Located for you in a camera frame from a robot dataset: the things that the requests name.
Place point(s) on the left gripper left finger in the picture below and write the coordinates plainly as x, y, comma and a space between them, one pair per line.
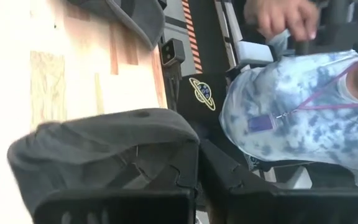
120, 208

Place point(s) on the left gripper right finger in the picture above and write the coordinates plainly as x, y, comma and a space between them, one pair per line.
259, 205

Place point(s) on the dark grey baseball cap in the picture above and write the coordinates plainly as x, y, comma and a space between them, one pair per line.
98, 140

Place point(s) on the dark grey cloth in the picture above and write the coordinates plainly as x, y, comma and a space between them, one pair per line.
135, 15

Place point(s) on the person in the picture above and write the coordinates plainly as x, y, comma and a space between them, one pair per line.
306, 102

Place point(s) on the black bag with planet logo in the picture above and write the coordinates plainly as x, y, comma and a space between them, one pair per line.
191, 115

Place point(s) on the light grey padded armrest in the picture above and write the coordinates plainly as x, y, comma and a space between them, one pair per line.
253, 53

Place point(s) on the orange black striped tape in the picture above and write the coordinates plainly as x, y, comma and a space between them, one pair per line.
193, 37

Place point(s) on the person's hand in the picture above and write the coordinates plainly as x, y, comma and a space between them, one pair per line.
278, 15

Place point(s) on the small black stereo camera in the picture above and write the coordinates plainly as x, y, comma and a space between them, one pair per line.
172, 52

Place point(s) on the silver aluminium frame post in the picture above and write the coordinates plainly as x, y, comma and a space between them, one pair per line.
228, 28

